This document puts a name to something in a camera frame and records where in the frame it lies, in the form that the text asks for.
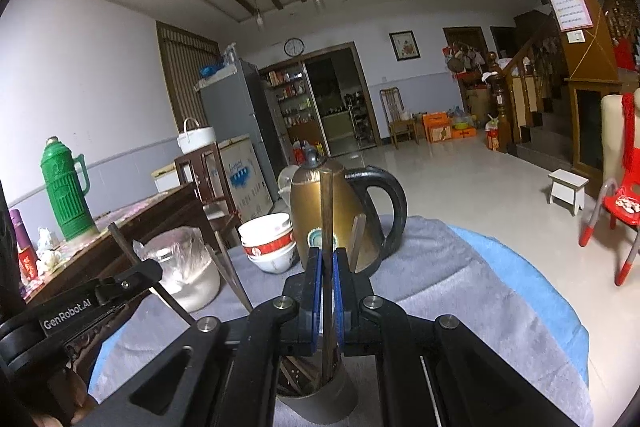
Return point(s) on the wooden chair by wall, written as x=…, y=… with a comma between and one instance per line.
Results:
x=399, y=121

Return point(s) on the dark grey utensil holder cup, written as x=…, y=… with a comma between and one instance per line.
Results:
x=300, y=388

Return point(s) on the red white bowl stack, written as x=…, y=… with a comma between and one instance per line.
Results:
x=269, y=242

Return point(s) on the wooden stair railing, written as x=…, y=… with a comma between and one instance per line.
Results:
x=528, y=88

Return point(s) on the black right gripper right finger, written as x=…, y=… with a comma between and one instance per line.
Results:
x=432, y=372

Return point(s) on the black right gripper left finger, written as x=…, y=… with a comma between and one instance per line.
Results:
x=222, y=373

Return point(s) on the clear plastic bag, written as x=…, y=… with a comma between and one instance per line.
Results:
x=181, y=253

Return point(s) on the small white stool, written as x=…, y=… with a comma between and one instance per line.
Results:
x=568, y=187

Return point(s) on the gold electric kettle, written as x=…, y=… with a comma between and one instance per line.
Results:
x=350, y=198

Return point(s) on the dark chopstick four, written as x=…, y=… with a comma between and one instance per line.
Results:
x=326, y=207

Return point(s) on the dark carved wooden chair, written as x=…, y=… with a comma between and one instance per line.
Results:
x=99, y=256

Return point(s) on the grey towel cloth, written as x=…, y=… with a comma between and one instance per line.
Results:
x=434, y=272

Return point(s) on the dark chopstick two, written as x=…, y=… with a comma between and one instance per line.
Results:
x=228, y=272

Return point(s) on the grey refrigerator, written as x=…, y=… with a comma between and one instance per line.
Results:
x=235, y=103

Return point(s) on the white chest freezer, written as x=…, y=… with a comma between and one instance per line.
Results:
x=247, y=184

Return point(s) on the framed wall picture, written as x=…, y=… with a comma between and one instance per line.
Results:
x=404, y=45

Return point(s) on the white plastic bucket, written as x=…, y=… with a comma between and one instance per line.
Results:
x=193, y=136

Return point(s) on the dark chopstick eight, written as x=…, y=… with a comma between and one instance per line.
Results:
x=355, y=241

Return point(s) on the person's left hand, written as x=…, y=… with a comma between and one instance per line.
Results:
x=61, y=395

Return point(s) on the round wall clock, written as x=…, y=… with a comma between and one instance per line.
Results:
x=293, y=47

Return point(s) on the green thermos flask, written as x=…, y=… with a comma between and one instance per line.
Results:
x=67, y=184

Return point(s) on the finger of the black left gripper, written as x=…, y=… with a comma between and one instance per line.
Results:
x=116, y=291

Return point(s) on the red plastic chair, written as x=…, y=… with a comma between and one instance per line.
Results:
x=619, y=192

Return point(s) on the white pot with handles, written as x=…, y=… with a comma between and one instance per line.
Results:
x=193, y=290

